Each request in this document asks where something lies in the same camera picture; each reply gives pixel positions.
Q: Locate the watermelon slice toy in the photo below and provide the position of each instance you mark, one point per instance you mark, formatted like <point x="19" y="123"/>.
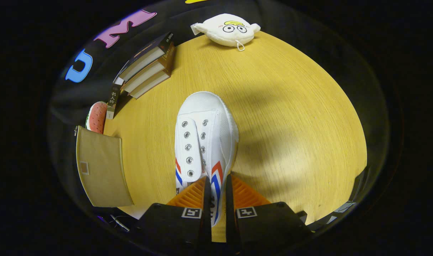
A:
<point x="97" y="117"/>

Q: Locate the brown cover book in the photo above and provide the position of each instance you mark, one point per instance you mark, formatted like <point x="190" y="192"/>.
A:
<point x="149" y="85"/>
<point x="149" y="73"/>

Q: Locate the white plush toy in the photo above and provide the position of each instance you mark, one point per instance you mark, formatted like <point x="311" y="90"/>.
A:
<point x="227" y="35"/>

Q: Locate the black hardcover book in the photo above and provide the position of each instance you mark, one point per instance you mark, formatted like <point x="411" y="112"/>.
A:
<point x="142" y="60"/>

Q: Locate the white canvas shoe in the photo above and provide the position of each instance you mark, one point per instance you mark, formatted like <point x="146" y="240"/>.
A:
<point x="209" y="117"/>

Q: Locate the thin silver stick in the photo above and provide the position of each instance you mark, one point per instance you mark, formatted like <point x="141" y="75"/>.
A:
<point x="119" y="223"/>

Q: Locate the beige fabric storage box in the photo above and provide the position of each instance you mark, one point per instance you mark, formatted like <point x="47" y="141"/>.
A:
<point x="102" y="167"/>

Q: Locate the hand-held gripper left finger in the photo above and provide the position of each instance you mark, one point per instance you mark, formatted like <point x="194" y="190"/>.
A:
<point x="206" y="213"/>

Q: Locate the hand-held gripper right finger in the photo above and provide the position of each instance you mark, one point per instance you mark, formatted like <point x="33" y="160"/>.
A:
<point x="230" y="213"/>

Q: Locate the white and black cover book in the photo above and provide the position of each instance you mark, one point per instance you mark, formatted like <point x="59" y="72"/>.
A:
<point x="113" y="101"/>

